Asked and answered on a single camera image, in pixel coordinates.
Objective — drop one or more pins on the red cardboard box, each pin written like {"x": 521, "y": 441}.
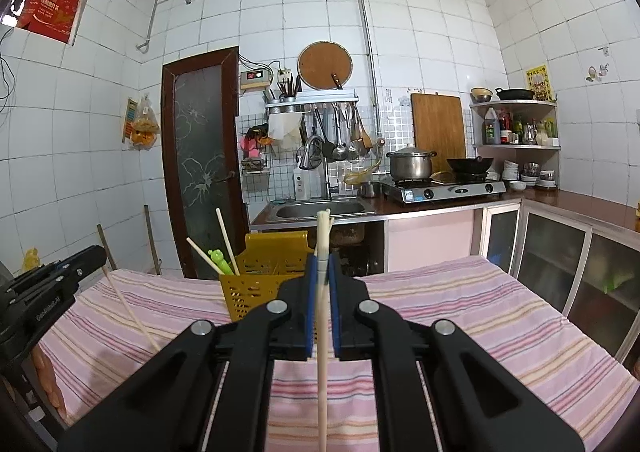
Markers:
{"x": 50, "y": 9}

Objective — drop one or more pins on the white water filter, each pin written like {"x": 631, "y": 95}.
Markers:
{"x": 300, "y": 184}

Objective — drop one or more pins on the cooking oil bottle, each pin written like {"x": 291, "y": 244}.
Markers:
{"x": 491, "y": 129}

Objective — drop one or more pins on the round wooden cutting board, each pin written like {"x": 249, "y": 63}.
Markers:
{"x": 322, "y": 63}

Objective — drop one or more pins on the pink striped tablecloth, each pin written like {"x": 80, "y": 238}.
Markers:
{"x": 450, "y": 302}

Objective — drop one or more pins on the wooden stick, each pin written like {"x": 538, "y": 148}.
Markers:
{"x": 106, "y": 247}
{"x": 151, "y": 242}

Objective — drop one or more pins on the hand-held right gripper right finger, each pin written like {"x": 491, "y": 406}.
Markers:
{"x": 395, "y": 332}

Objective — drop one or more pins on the steel ladle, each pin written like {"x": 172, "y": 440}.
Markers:
{"x": 340, "y": 149}

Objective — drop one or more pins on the white hanging cloth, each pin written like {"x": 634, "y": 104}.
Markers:
{"x": 285, "y": 129}

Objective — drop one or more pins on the metal bowl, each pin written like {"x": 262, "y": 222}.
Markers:
{"x": 481, "y": 94}

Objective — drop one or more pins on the pink hanging cloth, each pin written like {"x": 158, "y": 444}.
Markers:
{"x": 250, "y": 144}

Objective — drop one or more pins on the steel sink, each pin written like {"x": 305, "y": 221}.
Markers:
{"x": 320, "y": 209}

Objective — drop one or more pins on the steel cooking pot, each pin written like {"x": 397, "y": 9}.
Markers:
{"x": 410, "y": 164}

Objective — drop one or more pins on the yellow plastic bag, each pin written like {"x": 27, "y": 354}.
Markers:
{"x": 31, "y": 259}

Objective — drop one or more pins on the green pen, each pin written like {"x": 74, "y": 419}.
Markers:
{"x": 222, "y": 261}

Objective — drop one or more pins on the steel dish rack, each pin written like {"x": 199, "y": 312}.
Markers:
{"x": 312, "y": 102}

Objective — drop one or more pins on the yellow perforated utensil holder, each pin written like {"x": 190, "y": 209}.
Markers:
{"x": 255, "y": 292}

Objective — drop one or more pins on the plastic bag of oranges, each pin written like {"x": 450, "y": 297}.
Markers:
{"x": 145, "y": 127}

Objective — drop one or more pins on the black pan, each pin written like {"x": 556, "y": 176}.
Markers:
{"x": 515, "y": 94}

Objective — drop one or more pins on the corner wall shelf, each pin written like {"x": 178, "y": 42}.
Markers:
{"x": 520, "y": 147}

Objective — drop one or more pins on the rectangular wooden cutting board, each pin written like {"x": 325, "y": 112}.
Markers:
{"x": 437, "y": 132}

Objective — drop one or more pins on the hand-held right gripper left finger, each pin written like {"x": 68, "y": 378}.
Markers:
{"x": 250, "y": 332}

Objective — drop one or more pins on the small steel cup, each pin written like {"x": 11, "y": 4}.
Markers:
{"x": 370, "y": 189}

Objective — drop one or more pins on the wall pipe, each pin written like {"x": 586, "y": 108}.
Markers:
{"x": 367, "y": 57}

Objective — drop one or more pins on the hanging wall calendar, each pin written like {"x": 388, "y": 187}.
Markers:
{"x": 129, "y": 119}

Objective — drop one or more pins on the digital wall controller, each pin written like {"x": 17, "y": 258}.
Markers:
{"x": 256, "y": 78}

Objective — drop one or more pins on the wooden spatula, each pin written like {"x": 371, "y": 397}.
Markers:
{"x": 365, "y": 134}

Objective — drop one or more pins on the wooden chopstick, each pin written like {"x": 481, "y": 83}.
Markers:
{"x": 223, "y": 237}
{"x": 130, "y": 312}
{"x": 202, "y": 254}
{"x": 322, "y": 242}

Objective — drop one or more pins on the steel gas stove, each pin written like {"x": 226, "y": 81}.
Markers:
{"x": 445, "y": 192}

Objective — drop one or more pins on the brown frosted glass door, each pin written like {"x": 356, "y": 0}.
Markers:
{"x": 200, "y": 157}

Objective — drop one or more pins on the yellow wall poster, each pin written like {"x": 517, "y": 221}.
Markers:
{"x": 539, "y": 82}

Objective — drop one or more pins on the stack of white bowls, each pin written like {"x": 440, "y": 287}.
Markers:
{"x": 511, "y": 171}

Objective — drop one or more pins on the black wok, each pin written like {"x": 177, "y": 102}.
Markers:
{"x": 470, "y": 164}

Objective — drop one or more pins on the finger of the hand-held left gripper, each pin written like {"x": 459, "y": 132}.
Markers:
{"x": 85, "y": 262}
{"x": 35, "y": 277}

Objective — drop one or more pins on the wall sticker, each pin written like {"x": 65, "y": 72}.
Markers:
{"x": 597, "y": 73}

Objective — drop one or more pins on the steel faucet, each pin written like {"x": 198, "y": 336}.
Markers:
{"x": 327, "y": 172}

